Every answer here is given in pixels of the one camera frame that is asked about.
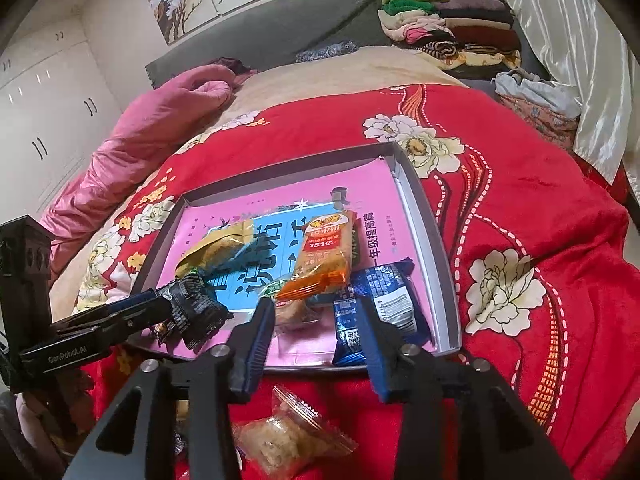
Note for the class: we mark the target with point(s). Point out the crumpled floral garment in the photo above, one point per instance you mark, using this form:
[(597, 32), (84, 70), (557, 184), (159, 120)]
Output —
[(545, 120)]

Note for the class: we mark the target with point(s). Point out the crumpled pale blue garment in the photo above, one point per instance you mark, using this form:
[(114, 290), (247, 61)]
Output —
[(540, 87)]

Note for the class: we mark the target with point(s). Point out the pink quilt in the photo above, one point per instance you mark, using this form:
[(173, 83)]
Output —
[(150, 125)]

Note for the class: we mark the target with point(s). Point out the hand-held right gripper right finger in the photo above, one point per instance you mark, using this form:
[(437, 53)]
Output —
[(375, 355)]

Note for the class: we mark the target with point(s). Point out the orange snack packet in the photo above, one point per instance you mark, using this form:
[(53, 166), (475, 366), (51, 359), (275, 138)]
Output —
[(320, 255)]

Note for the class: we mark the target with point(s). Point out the stack of folded clothes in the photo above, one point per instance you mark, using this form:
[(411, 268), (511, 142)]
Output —
[(450, 25)]

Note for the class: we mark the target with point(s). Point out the white satin curtain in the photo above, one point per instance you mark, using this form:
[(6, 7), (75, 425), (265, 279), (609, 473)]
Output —
[(575, 35)]

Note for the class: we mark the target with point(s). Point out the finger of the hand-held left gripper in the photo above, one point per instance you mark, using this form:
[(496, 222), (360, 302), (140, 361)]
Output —
[(135, 302), (110, 327)]

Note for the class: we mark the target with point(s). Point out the clear pastry packet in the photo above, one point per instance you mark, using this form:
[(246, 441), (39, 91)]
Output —
[(295, 312), (285, 435)]

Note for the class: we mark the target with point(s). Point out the yellow snack packet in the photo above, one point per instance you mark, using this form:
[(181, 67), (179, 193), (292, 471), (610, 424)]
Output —
[(220, 247)]

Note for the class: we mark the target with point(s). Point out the shallow grey cardboard box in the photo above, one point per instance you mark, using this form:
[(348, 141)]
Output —
[(430, 240)]

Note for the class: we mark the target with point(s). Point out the beige bed sheet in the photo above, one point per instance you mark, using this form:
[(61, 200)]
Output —
[(350, 70)]

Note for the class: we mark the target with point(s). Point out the black snack packet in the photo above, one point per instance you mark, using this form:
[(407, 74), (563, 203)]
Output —
[(200, 310)]

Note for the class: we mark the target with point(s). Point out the blue cookie packet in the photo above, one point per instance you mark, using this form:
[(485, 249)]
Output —
[(385, 295)]

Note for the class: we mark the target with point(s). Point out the blue patterned pillow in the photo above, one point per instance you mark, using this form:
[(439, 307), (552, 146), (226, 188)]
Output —
[(327, 52)]

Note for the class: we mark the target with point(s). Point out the red floral blanket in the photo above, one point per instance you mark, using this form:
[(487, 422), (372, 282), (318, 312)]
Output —
[(550, 260)]

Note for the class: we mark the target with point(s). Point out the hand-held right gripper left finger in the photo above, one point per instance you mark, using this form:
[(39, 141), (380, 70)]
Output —
[(260, 340)]

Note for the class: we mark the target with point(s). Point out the person's left hand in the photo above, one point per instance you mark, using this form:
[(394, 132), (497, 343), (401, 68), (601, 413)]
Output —
[(35, 412)]

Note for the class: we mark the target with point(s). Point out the white wardrobe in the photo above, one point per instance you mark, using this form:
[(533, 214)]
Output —
[(50, 110)]

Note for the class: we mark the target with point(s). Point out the grey headboard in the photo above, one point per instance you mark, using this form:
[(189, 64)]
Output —
[(280, 25)]

